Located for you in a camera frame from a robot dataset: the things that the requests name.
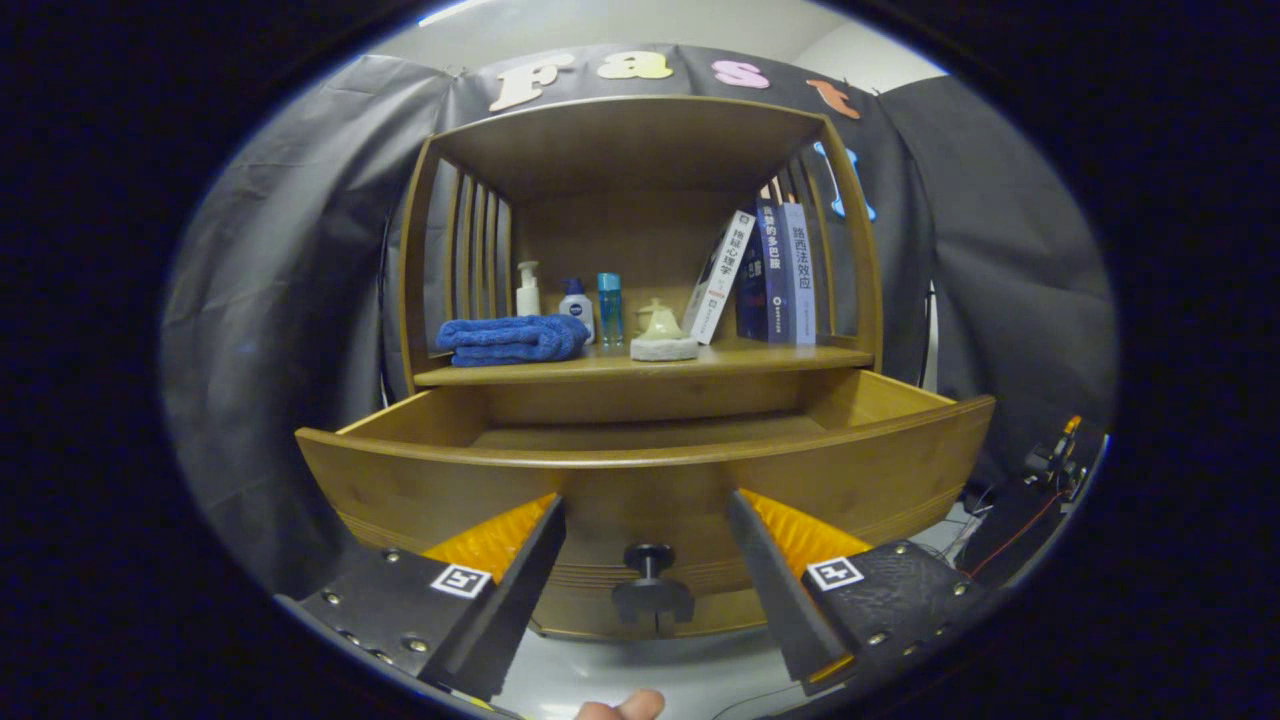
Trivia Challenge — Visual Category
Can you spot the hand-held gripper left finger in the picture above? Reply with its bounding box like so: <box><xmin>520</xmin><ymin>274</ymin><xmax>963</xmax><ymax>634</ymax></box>
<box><xmin>275</xmin><ymin>494</ymin><xmax>566</xmax><ymax>702</ymax></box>

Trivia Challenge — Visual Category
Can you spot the dark blue book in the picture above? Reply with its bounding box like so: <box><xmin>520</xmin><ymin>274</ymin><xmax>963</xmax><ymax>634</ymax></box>
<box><xmin>735</xmin><ymin>198</ymin><xmax>793</xmax><ymax>344</ymax></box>

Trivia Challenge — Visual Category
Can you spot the pale blue book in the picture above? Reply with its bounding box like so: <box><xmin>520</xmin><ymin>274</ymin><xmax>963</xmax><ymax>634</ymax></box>
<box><xmin>780</xmin><ymin>202</ymin><xmax>818</xmax><ymax>347</ymax></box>

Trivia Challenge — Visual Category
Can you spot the pale round tape roll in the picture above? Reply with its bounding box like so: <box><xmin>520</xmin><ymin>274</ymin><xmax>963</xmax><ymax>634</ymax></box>
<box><xmin>629</xmin><ymin>336</ymin><xmax>700</xmax><ymax>363</ymax></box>

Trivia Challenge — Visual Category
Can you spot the beige lidded tea cup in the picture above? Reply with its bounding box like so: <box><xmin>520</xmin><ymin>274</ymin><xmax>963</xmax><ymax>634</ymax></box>
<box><xmin>636</xmin><ymin>298</ymin><xmax>687</xmax><ymax>341</ymax></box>

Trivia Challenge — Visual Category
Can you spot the black drawer knob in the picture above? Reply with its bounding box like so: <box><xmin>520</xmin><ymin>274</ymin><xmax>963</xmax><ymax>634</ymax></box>
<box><xmin>612</xmin><ymin>543</ymin><xmax>696</xmax><ymax>629</ymax></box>

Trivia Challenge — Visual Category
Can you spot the white bottle with blue cap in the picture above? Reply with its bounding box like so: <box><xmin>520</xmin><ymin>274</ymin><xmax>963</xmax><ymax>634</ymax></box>
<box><xmin>558</xmin><ymin>278</ymin><xmax>596</xmax><ymax>344</ymax></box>

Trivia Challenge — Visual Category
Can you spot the wooden cabinet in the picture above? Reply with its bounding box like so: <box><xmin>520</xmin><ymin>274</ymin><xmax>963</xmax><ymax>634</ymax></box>
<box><xmin>398</xmin><ymin>95</ymin><xmax>886</xmax><ymax>641</ymax></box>

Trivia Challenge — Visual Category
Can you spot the wooden countertop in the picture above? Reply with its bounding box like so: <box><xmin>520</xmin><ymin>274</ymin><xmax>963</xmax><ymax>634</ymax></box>
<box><xmin>413</xmin><ymin>335</ymin><xmax>876</xmax><ymax>389</ymax></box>

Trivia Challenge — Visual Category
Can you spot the blue folded towel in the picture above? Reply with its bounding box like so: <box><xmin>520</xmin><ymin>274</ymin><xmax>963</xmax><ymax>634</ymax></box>
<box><xmin>436</xmin><ymin>314</ymin><xmax>591</xmax><ymax>368</ymax></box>

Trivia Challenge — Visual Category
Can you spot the white book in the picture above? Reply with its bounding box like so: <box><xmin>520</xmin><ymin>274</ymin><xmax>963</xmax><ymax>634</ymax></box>
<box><xmin>682</xmin><ymin>209</ymin><xmax>758</xmax><ymax>346</ymax></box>

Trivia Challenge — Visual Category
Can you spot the clear blue bottle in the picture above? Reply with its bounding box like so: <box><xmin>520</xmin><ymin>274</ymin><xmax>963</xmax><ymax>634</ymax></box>
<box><xmin>597</xmin><ymin>273</ymin><xmax>625</xmax><ymax>347</ymax></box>

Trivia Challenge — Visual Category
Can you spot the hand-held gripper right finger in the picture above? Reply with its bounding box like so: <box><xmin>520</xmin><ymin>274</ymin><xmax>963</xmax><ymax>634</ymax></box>
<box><xmin>728</xmin><ymin>488</ymin><xmax>991</xmax><ymax>698</ymax></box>

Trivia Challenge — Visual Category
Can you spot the black device with orange tip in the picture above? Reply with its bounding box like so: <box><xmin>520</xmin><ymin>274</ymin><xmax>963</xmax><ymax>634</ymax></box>
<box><xmin>1022</xmin><ymin>415</ymin><xmax>1086</xmax><ymax>496</ymax></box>

